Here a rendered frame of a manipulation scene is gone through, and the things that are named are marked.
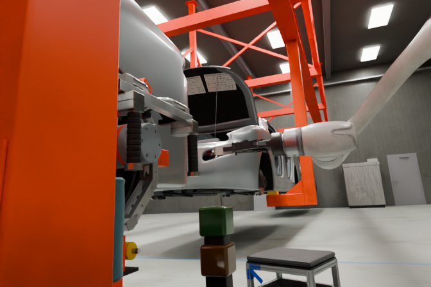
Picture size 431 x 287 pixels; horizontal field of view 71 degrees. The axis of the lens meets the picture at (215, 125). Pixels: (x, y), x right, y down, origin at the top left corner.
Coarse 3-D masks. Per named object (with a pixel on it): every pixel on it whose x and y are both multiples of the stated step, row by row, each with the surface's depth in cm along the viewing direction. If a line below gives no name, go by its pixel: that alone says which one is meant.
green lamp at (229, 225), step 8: (200, 208) 42; (208, 208) 42; (216, 208) 41; (224, 208) 41; (232, 208) 44; (200, 216) 42; (208, 216) 42; (216, 216) 41; (224, 216) 41; (232, 216) 44; (200, 224) 42; (208, 224) 41; (216, 224) 41; (224, 224) 41; (232, 224) 43; (200, 232) 42; (208, 232) 41; (216, 232) 41; (224, 232) 40; (232, 232) 43
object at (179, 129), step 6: (186, 120) 109; (192, 120) 108; (174, 126) 110; (180, 126) 109; (186, 126) 108; (192, 126) 108; (174, 132) 110; (180, 132) 109; (186, 132) 108; (192, 132) 107
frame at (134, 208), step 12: (144, 120) 121; (144, 168) 122; (156, 168) 123; (144, 180) 120; (156, 180) 121; (144, 192) 113; (132, 204) 112; (144, 204) 112; (132, 216) 105; (132, 228) 104
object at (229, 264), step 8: (200, 248) 41; (208, 248) 41; (216, 248) 40; (224, 248) 40; (232, 248) 42; (200, 256) 41; (208, 256) 40; (216, 256) 40; (224, 256) 40; (232, 256) 42; (208, 264) 40; (216, 264) 40; (224, 264) 40; (232, 264) 41; (208, 272) 40; (216, 272) 40; (224, 272) 39; (232, 272) 41
